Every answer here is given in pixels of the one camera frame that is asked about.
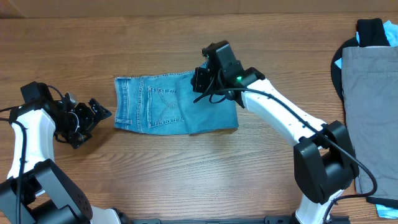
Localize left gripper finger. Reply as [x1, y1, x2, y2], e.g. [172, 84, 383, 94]
[70, 129, 92, 149]
[88, 98, 112, 123]

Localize light blue denim jeans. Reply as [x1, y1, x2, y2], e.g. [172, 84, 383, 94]
[114, 70, 239, 135]

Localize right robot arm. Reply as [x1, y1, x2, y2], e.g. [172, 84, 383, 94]
[191, 40, 359, 223]

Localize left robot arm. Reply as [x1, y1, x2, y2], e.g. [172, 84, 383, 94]
[1, 82, 131, 224]

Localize grey folded trousers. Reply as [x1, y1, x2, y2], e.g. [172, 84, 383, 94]
[341, 47, 397, 200]

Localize black garment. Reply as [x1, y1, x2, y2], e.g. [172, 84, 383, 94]
[331, 18, 397, 211]

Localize light blue garment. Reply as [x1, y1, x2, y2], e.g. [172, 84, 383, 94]
[334, 20, 398, 220]

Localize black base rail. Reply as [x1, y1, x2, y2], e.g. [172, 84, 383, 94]
[124, 214, 352, 224]

